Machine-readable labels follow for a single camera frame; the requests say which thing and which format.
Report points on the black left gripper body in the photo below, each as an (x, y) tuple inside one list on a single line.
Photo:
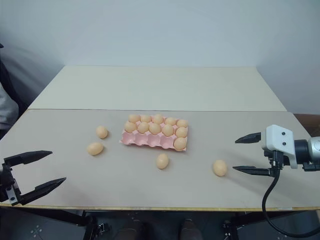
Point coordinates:
[(8, 183)]

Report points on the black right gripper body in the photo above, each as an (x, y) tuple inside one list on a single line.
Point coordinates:
[(272, 162)]

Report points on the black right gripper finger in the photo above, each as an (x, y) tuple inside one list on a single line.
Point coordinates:
[(251, 138), (255, 170)]

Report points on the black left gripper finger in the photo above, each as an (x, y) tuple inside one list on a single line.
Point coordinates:
[(42, 188), (30, 157)]

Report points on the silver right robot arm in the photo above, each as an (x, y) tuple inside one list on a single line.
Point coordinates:
[(313, 148)]

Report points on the pink egg tray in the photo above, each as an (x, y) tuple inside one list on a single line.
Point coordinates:
[(140, 140)]

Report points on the beige egg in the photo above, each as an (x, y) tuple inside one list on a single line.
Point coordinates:
[(170, 121), (155, 128), (220, 168), (181, 132), (145, 118), (167, 130), (182, 123), (102, 132), (162, 161), (143, 127), (130, 126), (158, 119), (134, 118), (180, 143), (95, 148)]

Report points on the person in dark clothing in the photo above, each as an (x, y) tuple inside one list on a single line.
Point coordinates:
[(6, 80)]

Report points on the dark rounded shape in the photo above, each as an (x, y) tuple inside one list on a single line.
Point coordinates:
[(189, 228)]

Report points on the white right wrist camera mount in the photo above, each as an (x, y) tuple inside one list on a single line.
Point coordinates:
[(277, 137)]

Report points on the black table leg frame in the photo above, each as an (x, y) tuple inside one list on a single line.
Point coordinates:
[(231, 228), (91, 226)]

